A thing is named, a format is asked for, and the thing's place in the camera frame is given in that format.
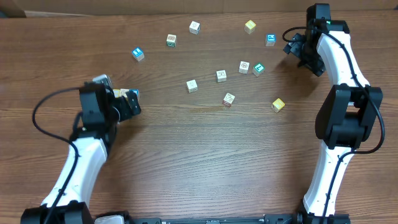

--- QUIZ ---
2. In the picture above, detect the white X letter block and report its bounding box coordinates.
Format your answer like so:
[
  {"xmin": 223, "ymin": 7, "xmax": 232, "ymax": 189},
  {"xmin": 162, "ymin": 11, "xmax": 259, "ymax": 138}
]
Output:
[{"xmin": 119, "ymin": 89, "xmax": 130, "ymax": 98}]

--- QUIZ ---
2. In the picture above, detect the blue L block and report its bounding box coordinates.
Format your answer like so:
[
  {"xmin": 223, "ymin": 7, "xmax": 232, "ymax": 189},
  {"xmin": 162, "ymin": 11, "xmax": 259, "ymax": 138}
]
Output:
[{"xmin": 129, "ymin": 89, "xmax": 140, "ymax": 100}]

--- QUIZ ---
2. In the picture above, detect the yellow block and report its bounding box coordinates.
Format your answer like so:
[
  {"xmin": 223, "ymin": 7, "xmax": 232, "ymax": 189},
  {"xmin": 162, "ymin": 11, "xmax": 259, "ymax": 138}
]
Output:
[
  {"xmin": 244, "ymin": 20, "xmax": 256, "ymax": 34},
  {"xmin": 113, "ymin": 89, "xmax": 120, "ymax": 98},
  {"xmin": 271, "ymin": 98, "xmax": 285, "ymax": 113}
]

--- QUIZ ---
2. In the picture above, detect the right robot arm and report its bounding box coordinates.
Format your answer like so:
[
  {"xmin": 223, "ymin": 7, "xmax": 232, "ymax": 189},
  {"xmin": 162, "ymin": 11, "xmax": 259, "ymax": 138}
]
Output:
[{"xmin": 283, "ymin": 3, "xmax": 385, "ymax": 223}]

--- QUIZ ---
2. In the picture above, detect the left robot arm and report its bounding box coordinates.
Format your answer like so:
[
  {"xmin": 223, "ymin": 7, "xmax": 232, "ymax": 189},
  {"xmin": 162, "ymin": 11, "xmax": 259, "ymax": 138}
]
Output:
[{"xmin": 21, "ymin": 82, "xmax": 141, "ymax": 223}]

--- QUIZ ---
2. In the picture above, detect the blue top block upper right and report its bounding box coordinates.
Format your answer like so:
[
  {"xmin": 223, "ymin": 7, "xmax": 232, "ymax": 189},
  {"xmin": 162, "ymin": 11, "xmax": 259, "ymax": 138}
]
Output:
[{"xmin": 266, "ymin": 34, "xmax": 276, "ymax": 47}]

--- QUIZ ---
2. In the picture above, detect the green seven block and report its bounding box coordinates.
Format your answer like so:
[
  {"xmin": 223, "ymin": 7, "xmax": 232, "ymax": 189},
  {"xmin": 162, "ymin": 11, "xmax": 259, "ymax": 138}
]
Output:
[{"xmin": 252, "ymin": 63, "xmax": 265, "ymax": 77}]

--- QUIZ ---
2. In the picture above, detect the blue top block far left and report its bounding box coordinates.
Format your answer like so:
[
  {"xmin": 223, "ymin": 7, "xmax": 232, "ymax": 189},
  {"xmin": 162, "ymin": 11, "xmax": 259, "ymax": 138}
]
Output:
[{"xmin": 131, "ymin": 47, "xmax": 145, "ymax": 62}]

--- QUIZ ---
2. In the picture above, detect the white picture block right centre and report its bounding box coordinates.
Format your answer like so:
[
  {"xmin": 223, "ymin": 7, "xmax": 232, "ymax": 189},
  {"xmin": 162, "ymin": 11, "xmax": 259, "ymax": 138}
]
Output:
[{"xmin": 238, "ymin": 61, "xmax": 249, "ymax": 74}]

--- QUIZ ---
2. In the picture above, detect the white picture block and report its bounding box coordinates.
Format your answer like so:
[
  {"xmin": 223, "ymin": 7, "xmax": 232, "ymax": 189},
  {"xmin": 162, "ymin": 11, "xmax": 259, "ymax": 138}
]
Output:
[
  {"xmin": 238, "ymin": 61, "xmax": 249, "ymax": 74},
  {"xmin": 216, "ymin": 70, "xmax": 227, "ymax": 83}
]

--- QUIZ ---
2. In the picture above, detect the plain white block centre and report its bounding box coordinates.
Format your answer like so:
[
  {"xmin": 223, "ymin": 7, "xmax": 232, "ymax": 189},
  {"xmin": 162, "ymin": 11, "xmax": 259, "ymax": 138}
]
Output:
[{"xmin": 187, "ymin": 80, "xmax": 198, "ymax": 93}]

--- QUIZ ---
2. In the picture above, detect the green letter block upper left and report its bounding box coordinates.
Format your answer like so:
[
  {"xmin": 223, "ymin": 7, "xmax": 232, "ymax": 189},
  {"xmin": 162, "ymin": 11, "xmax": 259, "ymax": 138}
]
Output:
[{"xmin": 166, "ymin": 34, "xmax": 177, "ymax": 47}]

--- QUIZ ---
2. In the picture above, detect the red edged picture block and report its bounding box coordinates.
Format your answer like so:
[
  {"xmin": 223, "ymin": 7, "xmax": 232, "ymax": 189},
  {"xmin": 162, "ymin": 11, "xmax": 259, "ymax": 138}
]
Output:
[{"xmin": 223, "ymin": 93, "xmax": 235, "ymax": 107}]

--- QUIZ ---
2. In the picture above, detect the white block top centre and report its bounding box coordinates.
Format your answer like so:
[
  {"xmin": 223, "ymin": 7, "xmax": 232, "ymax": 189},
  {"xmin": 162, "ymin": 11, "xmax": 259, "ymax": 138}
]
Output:
[{"xmin": 189, "ymin": 21, "xmax": 200, "ymax": 35}]

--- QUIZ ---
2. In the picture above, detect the cardboard back wall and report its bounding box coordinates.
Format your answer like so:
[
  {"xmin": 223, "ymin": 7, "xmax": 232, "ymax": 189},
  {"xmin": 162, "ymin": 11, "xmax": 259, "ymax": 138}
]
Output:
[{"xmin": 1, "ymin": 0, "xmax": 397, "ymax": 17}]

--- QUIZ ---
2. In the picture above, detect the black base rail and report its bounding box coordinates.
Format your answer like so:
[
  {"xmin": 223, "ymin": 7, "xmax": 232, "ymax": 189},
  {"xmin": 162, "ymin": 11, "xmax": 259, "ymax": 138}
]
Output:
[{"xmin": 93, "ymin": 213, "xmax": 352, "ymax": 224}]

